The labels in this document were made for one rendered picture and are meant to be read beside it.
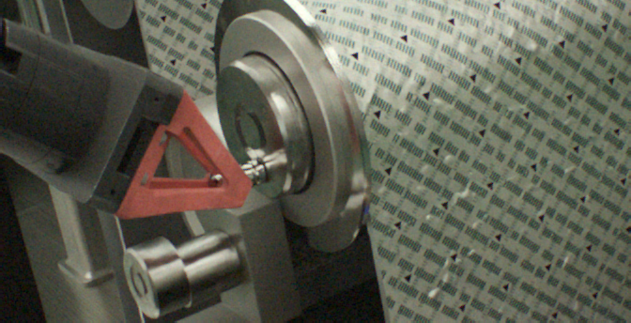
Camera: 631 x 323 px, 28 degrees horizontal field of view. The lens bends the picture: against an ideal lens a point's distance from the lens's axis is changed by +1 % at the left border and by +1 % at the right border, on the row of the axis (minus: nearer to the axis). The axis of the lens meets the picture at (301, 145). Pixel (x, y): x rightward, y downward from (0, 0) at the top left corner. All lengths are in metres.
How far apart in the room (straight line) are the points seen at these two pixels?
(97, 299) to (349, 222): 0.76
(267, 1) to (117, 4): 0.23
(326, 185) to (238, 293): 0.11
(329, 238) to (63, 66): 0.17
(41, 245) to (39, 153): 0.97
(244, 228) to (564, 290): 0.18
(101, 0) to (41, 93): 0.32
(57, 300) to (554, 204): 0.79
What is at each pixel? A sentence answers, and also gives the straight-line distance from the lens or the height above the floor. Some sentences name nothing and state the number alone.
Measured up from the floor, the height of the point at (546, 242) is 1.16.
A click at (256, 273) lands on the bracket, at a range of 0.69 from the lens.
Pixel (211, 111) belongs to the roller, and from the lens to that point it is 0.76.
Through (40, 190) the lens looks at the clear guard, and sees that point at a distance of 1.68.
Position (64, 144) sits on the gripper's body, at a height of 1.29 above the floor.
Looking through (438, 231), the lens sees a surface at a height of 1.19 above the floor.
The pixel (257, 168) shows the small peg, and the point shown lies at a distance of 0.65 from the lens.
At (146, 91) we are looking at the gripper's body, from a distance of 0.57.
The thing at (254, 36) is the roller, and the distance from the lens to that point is 0.65.
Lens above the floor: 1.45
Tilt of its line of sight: 19 degrees down
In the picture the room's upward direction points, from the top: 11 degrees counter-clockwise
